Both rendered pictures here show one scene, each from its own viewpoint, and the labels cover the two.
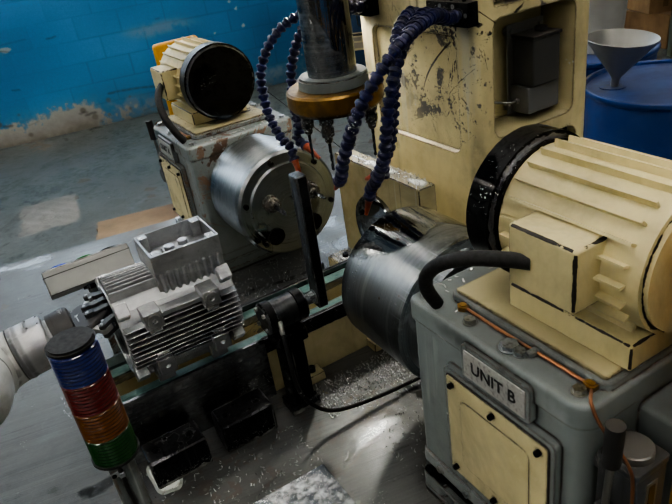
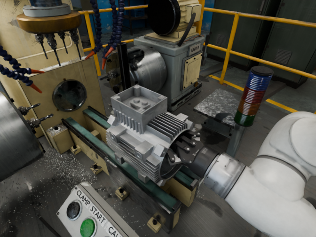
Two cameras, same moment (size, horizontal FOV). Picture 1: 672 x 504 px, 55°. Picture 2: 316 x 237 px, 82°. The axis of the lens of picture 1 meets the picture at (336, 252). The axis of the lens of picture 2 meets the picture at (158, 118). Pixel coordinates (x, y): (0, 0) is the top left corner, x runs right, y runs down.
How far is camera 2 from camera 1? 133 cm
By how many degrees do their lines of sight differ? 88
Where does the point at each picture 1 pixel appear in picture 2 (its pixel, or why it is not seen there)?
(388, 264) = (148, 59)
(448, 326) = (185, 46)
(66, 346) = (265, 68)
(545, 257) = (197, 9)
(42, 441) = not seen: outside the picture
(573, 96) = not seen: hidden behind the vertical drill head
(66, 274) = (121, 226)
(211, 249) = (141, 92)
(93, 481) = (212, 213)
